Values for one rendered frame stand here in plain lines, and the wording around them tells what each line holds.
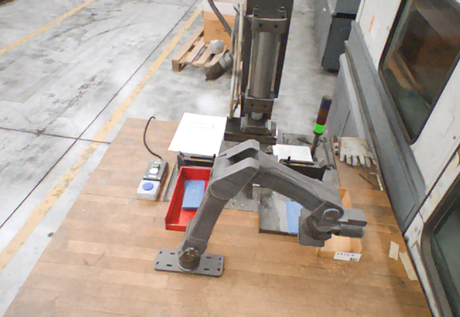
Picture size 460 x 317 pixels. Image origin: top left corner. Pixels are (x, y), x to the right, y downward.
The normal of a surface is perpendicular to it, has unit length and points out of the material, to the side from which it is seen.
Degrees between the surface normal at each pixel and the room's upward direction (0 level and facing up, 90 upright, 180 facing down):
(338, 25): 90
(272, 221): 0
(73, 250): 0
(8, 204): 0
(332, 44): 90
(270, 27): 90
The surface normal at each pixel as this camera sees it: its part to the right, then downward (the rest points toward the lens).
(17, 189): 0.05, -0.76
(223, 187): -0.07, 0.64
